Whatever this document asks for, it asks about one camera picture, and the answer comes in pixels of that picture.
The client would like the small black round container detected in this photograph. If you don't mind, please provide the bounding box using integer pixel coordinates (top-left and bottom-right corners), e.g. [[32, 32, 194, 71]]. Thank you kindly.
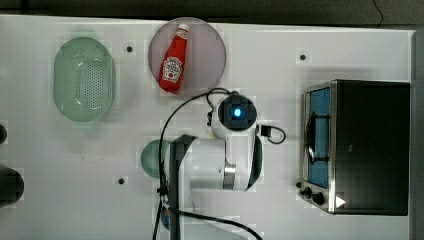
[[0, 168, 24, 207]]

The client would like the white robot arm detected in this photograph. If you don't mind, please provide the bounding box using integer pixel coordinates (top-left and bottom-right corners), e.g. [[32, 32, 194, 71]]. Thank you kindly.
[[164, 92, 262, 240]]

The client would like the green oval colander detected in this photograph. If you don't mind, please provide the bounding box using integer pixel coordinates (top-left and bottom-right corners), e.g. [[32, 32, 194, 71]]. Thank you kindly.
[[53, 37, 116, 122]]

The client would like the black toaster oven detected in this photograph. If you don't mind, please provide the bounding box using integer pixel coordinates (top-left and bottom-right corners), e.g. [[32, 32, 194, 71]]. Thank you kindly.
[[297, 79, 410, 216]]

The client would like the grey round plate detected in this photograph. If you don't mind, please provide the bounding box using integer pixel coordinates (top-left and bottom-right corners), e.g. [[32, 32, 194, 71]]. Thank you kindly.
[[148, 17, 226, 96]]

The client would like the blue cup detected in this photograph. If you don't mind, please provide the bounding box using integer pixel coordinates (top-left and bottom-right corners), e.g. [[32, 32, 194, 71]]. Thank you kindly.
[[160, 208, 170, 230]]

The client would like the red ketchup bottle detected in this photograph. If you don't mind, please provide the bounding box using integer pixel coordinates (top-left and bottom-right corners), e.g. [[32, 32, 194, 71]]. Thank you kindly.
[[159, 23, 190, 93]]

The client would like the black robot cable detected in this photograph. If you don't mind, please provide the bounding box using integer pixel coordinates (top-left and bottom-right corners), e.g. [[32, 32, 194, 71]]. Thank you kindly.
[[152, 87, 288, 240]]

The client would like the green cup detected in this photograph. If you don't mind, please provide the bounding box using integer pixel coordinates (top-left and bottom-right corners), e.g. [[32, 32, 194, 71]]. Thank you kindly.
[[140, 139, 170, 179]]

